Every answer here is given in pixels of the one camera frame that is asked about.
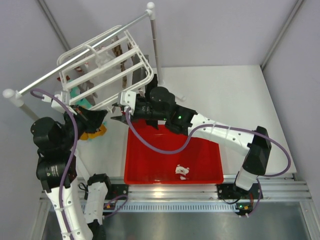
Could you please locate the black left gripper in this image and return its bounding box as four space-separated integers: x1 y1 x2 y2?
58 103 108 149

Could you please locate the black sock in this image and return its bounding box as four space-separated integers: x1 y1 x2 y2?
145 73 158 92
145 119 159 130

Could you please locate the grey sock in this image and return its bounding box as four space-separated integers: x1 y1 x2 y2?
131 54 147 86

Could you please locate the white plastic sock hanger frame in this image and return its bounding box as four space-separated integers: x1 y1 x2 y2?
57 25 155 110

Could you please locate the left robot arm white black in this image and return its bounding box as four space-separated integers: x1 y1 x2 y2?
30 105 113 240

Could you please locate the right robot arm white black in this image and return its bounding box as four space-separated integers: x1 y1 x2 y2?
113 86 272 200

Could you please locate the mustard yellow sock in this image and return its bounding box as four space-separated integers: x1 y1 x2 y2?
80 124 107 141

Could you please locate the brown white striped sock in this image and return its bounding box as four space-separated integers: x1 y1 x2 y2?
75 65 98 105

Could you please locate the brown argyle sock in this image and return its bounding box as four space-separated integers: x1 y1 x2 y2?
112 36 133 89

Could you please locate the white sock with red trim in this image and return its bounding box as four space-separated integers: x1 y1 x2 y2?
84 46 118 83

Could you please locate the red plastic bin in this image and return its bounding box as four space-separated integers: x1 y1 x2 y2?
124 129 224 185

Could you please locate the metal and white drying rack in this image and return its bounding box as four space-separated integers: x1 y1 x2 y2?
2 1 187 178

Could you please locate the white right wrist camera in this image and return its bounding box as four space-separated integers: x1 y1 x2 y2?
117 91 137 109

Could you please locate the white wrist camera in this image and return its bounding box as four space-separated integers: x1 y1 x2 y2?
117 91 137 109
51 91 70 113

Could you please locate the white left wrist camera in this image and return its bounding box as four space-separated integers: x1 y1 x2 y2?
51 91 70 113

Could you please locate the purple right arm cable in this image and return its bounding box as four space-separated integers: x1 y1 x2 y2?
124 106 292 218

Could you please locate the aluminium rail base frame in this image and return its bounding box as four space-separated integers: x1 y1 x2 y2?
99 175 312 216

